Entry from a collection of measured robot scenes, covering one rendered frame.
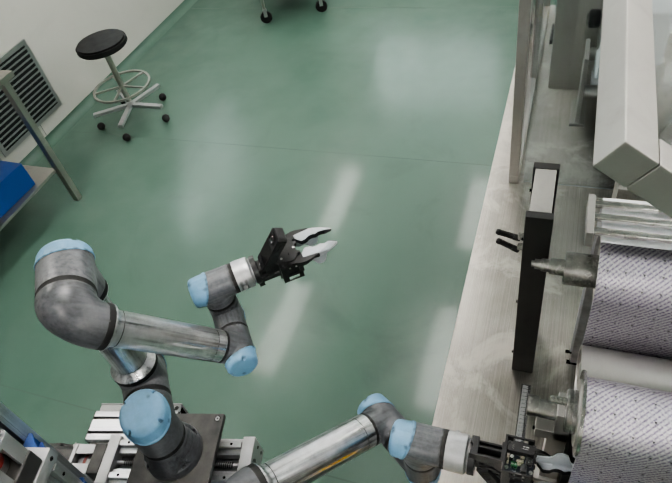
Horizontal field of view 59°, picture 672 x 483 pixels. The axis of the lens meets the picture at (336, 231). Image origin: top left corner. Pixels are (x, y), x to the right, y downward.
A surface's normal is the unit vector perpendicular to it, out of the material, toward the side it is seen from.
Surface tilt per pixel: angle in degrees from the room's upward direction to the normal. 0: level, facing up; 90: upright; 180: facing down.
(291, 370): 0
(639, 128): 36
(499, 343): 0
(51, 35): 90
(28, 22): 90
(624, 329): 92
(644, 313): 92
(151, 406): 8
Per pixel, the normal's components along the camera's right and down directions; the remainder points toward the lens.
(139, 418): -0.11, -0.60
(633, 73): 0.42, -0.49
